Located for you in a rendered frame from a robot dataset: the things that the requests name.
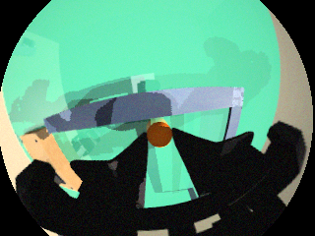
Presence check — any orange-brown ball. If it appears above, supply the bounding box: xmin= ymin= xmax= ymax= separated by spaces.
xmin=147 ymin=122 xmax=172 ymax=147

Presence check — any clear low glass wall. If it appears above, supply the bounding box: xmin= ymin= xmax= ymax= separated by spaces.
xmin=188 ymin=107 xmax=229 ymax=201

